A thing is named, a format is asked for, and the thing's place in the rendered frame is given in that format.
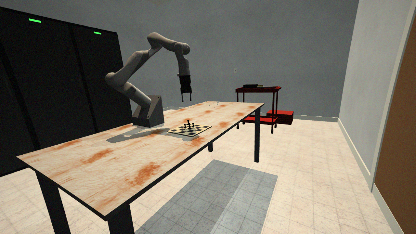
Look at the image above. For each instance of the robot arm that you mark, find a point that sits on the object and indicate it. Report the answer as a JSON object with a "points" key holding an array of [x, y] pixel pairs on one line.
{"points": [[118, 80]]}

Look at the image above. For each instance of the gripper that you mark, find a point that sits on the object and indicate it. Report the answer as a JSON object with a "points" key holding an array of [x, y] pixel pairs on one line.
{"points": [[184, 77]]}

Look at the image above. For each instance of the chessboard with black pieces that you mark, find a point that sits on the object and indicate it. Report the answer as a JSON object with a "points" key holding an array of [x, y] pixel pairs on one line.
{"points": [[189, 132]]}

